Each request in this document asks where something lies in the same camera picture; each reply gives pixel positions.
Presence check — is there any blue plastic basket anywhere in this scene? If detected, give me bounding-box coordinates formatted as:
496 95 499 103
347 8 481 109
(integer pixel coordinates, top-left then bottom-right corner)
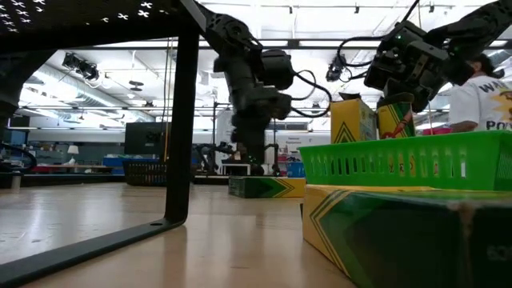
285 160 307 179

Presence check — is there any black overhead rig bar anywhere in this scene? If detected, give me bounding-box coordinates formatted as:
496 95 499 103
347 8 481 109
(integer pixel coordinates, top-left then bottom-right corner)
79 38 512 50

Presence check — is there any green crayon box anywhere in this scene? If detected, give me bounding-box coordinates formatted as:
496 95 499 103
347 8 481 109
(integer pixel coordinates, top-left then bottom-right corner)
228 176 307 199
330 92 379 144

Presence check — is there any black monitor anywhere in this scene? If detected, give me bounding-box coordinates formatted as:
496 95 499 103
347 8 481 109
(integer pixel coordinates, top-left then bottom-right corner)
123 122 171 156

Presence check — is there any person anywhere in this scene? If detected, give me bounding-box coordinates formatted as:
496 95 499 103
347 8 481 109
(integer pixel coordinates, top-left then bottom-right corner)
447 54 512 133

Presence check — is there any blue background bin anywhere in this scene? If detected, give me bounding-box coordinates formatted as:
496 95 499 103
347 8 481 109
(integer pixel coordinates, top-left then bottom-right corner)
102 156 125 175

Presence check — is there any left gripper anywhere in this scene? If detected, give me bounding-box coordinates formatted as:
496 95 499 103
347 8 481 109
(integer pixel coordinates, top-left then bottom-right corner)
230 85 294 177

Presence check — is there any black aluminium table frame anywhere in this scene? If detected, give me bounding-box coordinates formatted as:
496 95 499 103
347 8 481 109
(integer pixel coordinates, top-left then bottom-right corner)
0 171 231 188

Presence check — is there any large yellow crayon box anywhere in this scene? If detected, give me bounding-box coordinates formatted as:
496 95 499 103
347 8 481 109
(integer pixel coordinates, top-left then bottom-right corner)
300 183 512 288

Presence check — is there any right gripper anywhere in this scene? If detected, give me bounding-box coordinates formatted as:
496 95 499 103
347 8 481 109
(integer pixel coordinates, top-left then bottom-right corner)
363 19 451 114

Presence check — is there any green plastic basket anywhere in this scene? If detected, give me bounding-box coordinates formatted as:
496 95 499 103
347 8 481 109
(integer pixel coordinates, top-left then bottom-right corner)
298 130 512 192

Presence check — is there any red bin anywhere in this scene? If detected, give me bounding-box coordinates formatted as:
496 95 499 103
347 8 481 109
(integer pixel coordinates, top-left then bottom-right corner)
422 126 453 136

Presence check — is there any black perforated metal riser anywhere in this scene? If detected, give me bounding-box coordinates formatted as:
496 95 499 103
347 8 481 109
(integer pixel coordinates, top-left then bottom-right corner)
0 0 207 288

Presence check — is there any background robot workstation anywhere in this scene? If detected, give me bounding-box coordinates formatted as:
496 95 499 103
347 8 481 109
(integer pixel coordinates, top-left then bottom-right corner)
194 102 283 177

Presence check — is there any small yellow crayon box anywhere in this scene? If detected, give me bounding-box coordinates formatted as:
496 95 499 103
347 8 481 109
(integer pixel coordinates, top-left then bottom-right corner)
377 102 417 140

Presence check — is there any black rig camera with cable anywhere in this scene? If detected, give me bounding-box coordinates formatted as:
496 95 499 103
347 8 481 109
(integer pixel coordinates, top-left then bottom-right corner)
326 54 347 83

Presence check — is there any black mounted camera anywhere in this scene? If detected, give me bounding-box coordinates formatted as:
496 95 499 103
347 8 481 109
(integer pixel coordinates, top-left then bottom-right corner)
62 51 101 82

